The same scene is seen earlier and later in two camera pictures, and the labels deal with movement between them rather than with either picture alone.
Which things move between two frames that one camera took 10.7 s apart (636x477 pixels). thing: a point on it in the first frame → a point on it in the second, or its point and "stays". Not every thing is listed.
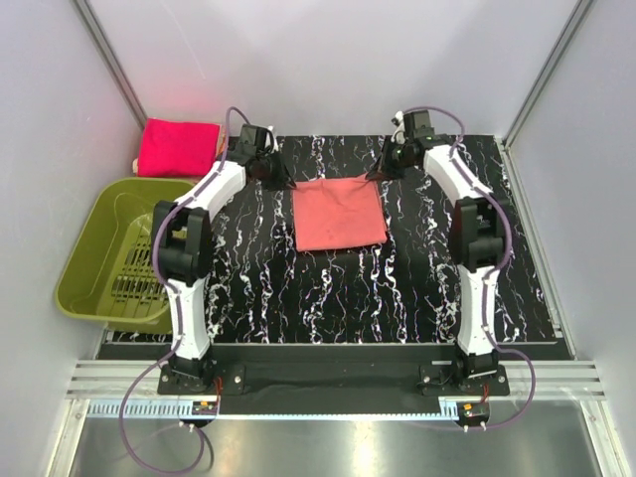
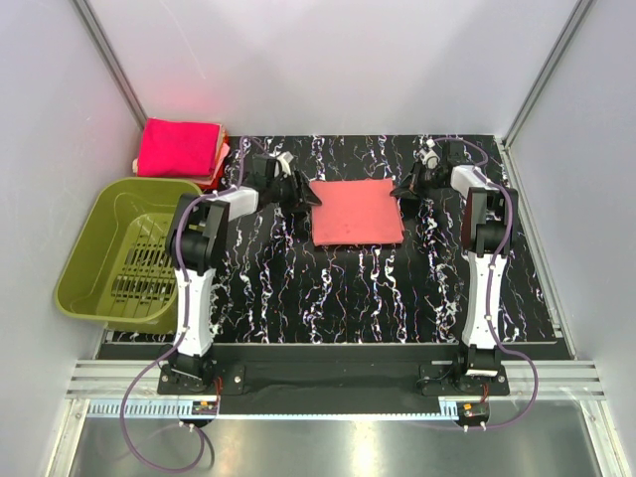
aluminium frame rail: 110,62 stays
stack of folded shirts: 178,149 stays
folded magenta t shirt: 177,148 stays
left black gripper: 282,181 → 300,198
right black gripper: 384,171 → 407,190
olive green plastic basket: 109,273 stays
